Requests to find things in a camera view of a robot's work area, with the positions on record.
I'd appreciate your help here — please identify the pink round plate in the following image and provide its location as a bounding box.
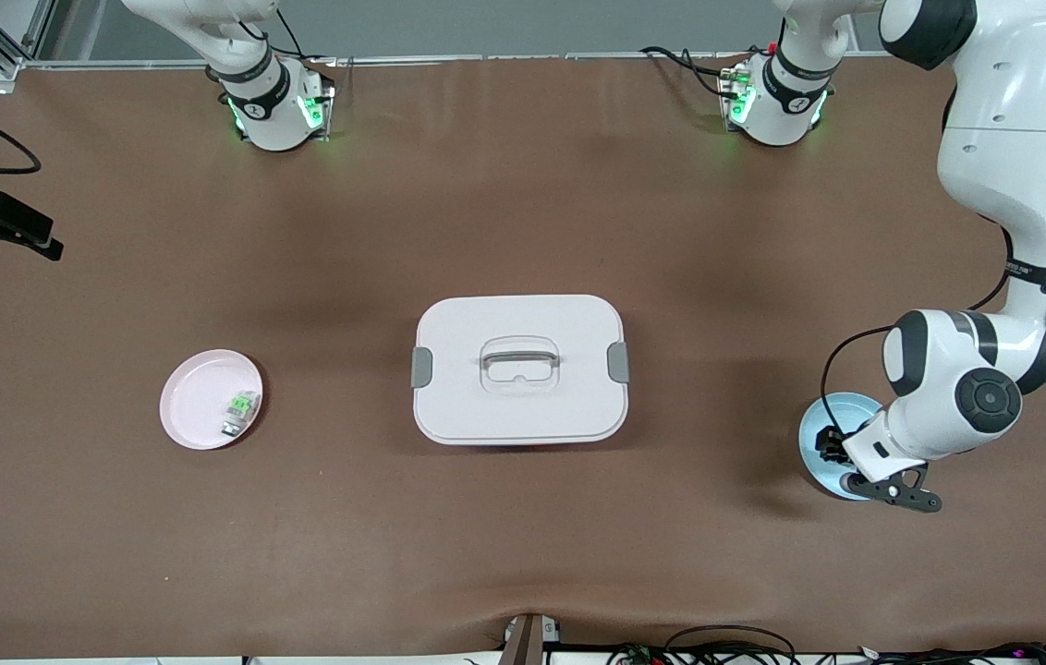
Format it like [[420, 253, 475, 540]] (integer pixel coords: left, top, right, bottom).
[[159, 348, 264, 452]]

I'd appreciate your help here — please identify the green switch module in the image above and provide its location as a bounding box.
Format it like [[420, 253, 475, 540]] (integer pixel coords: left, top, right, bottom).
[[221, 392, 259, 438]]

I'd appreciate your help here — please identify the metal mounting post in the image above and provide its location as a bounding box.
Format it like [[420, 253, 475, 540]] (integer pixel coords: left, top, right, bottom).
[[498, 612, 563, 665]]

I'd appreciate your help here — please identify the tangled black cable bundle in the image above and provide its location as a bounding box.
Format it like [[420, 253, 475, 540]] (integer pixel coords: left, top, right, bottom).
[[856, 642, 1046, 665]]

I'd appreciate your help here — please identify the white lidded storage box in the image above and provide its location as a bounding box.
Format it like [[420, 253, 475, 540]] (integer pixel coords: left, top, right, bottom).
[[410, 294, 632, 447]]

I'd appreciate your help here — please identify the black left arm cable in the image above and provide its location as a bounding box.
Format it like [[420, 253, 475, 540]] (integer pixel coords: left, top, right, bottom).
[[821, 226, 1016, 435]]

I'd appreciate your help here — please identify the black looped cable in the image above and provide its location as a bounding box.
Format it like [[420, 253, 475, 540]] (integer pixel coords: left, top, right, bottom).
[[666, 625, 797, 665]]

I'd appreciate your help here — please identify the black base power cable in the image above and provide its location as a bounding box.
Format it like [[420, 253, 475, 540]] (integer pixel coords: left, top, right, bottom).
[[250, 9, 339, 66], [640, 44, 736, 101]]

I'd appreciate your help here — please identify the brown table mat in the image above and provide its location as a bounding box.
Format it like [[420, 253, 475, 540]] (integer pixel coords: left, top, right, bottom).
[[0, 54, 1046, 662]]

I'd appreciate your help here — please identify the light blue round plate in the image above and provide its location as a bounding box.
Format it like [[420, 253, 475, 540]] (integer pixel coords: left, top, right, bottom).
[[797, 392, 894, 502]]

